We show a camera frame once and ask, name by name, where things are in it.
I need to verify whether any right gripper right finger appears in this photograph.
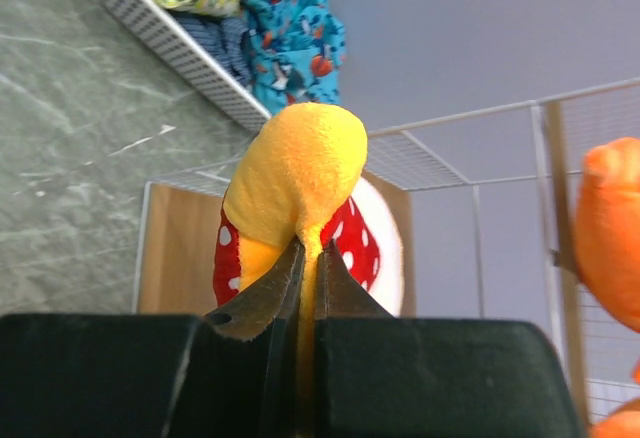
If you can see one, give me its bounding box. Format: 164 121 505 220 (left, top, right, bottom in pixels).
314 245 585 438

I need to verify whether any white laundry basket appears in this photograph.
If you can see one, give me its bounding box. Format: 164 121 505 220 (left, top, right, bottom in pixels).
100 0 270 133

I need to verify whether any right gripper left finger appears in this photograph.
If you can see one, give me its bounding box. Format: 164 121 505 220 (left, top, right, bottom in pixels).
1 242 304 437

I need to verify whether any white wire wooden shelf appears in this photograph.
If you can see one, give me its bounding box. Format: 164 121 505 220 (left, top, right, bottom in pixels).
132 77 640 424

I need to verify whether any yellow frog plush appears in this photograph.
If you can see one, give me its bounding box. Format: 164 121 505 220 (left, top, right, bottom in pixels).
207 103 405 437

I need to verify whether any blue patterned cloth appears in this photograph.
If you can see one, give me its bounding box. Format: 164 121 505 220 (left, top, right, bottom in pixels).
172 0 347 115

